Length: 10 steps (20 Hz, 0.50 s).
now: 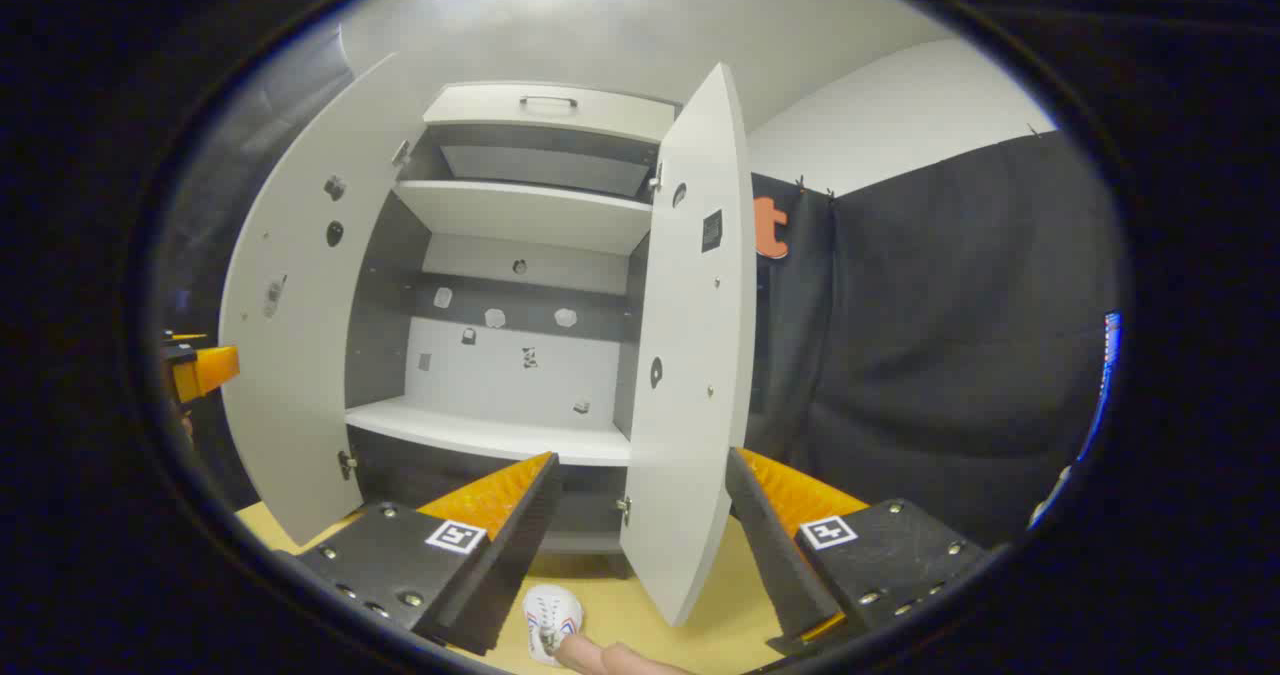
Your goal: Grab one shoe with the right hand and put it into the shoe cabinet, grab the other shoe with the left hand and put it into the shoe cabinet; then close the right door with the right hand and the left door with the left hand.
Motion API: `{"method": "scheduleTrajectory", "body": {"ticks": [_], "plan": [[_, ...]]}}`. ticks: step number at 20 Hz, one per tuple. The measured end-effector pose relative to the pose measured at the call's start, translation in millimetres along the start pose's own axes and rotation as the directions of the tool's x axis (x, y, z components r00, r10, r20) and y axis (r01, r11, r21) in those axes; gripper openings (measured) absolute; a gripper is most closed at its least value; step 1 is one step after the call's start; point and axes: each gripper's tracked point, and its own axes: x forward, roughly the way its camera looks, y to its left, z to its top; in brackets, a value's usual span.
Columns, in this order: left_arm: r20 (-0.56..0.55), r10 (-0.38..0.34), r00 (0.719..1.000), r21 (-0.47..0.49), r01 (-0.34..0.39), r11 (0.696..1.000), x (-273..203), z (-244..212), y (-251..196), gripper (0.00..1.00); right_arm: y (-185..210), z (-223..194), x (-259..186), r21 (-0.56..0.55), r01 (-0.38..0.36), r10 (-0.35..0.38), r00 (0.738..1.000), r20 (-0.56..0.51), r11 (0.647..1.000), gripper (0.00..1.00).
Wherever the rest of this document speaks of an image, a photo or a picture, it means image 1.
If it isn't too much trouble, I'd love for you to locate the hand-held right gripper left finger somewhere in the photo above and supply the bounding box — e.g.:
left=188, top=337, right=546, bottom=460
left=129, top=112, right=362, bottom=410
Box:
left=275, top=450, right=563, bottom=658

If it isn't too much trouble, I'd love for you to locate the black backdrop cloth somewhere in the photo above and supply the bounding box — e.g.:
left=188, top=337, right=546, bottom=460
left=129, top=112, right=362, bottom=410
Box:
left=155, top=25, right=1126, bottom=556

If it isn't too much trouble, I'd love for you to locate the white grey shoe cabinet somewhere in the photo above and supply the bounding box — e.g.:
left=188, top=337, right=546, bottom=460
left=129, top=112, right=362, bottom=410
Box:
left=345, top=80, right=681, bottom=581

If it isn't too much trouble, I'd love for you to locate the white cabinet door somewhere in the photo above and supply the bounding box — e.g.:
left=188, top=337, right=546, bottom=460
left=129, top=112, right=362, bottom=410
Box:
left=618, top=62, right=758, bottom=628
left=218, top=50, right=431, bottom=548

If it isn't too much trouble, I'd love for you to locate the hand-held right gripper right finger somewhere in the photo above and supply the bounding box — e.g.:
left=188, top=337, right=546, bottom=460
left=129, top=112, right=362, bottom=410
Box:
left=725, top=447, right=991, bottom=658

